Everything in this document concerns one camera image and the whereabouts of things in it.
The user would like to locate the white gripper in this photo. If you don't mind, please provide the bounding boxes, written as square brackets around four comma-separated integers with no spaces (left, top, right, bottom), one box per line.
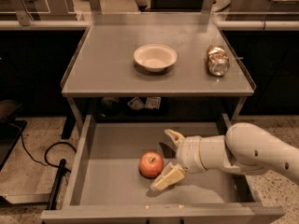
[150,129,206,191]

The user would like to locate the red apple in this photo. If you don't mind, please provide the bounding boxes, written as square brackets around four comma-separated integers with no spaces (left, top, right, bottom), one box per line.
[138,151,164,178]

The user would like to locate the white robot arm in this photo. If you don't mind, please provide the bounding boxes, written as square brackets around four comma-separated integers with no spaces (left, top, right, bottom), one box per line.
[150,122,299,191]

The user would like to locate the open grey top drawer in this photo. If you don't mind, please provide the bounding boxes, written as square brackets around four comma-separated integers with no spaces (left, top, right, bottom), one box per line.
[41,116,284,224]

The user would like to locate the grey counter cabinet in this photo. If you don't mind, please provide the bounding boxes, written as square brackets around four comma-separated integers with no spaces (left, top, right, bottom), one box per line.
[62,13,255,125]

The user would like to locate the snack packet right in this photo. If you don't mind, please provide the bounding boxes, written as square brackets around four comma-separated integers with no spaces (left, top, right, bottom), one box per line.
[146,97,161,109]

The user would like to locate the snack packet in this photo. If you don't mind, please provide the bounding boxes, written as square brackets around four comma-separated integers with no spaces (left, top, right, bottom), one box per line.
[127,97,145,111]
[146,97,161,109]

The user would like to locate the snack packet left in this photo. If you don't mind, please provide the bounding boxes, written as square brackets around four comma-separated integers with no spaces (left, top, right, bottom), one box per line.
[127,97,145,111]

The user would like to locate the dark round object on shelf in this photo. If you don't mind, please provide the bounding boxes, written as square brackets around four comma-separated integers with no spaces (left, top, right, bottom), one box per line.
[100,97,120,116]

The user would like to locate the white ceramic bowl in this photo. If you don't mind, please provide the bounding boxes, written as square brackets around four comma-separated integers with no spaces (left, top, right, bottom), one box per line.
[134,44,178,72]

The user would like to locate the crushed metal can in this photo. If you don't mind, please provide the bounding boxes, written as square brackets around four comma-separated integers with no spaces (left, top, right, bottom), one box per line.
[206,45,230,77]

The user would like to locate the black bar on floor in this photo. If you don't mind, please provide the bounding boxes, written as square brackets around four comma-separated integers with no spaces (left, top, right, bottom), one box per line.
[47,159,66,210]

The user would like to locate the dark chair base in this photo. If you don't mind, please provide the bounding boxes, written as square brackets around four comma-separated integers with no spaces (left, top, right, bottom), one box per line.
[0,100,27,170]

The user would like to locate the black floor cable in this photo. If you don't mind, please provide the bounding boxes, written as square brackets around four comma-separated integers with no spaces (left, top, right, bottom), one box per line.
[8,121,78,175]

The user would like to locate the white rail right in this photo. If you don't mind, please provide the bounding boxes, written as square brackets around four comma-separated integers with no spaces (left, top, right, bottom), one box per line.
[217,21,299,31]

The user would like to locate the white rail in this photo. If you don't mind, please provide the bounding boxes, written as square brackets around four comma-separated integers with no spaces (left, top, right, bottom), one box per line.
[0,21,90,31]
[217,21,299,31]

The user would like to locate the white rail left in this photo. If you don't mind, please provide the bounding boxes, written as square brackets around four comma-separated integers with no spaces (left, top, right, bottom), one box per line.
[0,21,90,31]

